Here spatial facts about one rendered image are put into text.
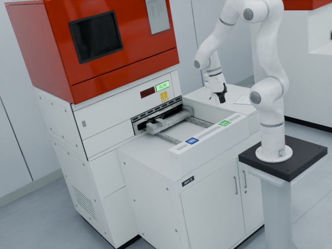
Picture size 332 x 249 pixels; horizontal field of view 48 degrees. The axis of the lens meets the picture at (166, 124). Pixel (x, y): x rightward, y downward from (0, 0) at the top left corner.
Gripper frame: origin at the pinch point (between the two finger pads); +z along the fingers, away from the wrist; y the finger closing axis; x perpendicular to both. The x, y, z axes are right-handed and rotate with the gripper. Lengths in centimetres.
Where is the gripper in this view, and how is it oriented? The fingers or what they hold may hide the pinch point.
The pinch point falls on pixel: (222, 99)
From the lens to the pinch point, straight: 214.3
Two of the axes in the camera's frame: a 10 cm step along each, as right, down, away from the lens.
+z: 3.0, 9.2, 2.5
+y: 5.6, 0.4, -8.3
